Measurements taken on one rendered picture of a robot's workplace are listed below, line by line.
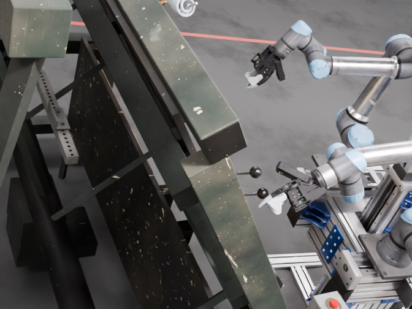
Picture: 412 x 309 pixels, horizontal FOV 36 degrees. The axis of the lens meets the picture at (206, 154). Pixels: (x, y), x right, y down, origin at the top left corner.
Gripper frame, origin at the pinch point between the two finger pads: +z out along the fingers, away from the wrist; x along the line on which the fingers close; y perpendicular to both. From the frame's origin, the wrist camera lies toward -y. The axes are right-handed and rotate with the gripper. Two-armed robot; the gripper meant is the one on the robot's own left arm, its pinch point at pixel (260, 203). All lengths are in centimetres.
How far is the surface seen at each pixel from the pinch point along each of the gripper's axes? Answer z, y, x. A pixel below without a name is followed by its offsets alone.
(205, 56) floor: -52, -207, 292
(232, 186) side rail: 9.0, 3.9, -46.0
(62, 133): 53, -75, 42
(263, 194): -2.1, -2.0, -0.9
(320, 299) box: -8, 31, 56
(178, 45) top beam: 4, -33, -55
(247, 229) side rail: 9.5, 11.0, -26.4
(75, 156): 52, -62, 38
